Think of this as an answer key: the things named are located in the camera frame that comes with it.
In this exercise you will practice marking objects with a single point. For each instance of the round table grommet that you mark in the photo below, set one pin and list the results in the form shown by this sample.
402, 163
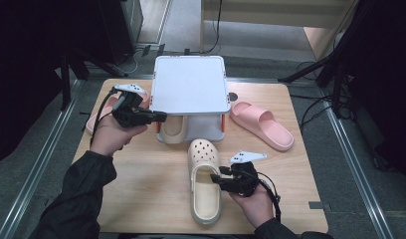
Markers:
233, 97

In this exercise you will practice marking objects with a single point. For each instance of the black tripod stand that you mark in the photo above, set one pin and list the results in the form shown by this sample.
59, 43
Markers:
66, 83
327, 63

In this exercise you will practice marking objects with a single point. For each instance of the metal floor rail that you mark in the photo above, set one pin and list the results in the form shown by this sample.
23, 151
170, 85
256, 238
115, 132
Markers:
35, 159
353, 159

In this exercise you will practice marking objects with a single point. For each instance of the light wooden cabinet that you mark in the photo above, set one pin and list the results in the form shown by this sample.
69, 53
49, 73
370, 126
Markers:
277, 13

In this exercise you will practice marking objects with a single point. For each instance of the black cabinet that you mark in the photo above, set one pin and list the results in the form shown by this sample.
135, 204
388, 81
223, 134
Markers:
124, 26

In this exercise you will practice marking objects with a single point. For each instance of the person's right hand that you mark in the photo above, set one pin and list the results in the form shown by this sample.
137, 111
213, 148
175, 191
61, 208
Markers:
255, 207

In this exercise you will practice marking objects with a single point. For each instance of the person's left hand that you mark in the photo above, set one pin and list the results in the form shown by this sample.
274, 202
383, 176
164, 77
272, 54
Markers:
111, 136

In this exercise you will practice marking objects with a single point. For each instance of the grey tape piece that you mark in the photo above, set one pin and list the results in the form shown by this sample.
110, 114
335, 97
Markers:
316, 205

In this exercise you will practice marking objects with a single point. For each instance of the cream clog shoe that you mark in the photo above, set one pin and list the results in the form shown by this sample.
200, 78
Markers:
173, 131
204, 199

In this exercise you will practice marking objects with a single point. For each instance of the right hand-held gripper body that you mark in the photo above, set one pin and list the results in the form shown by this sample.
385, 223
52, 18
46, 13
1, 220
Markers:
242, 181

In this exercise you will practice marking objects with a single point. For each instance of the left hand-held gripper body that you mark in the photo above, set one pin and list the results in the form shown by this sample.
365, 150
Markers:
129, 111

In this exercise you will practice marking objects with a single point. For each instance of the white two-tier shoe rack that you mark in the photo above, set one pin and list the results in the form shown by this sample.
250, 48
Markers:
190, 84

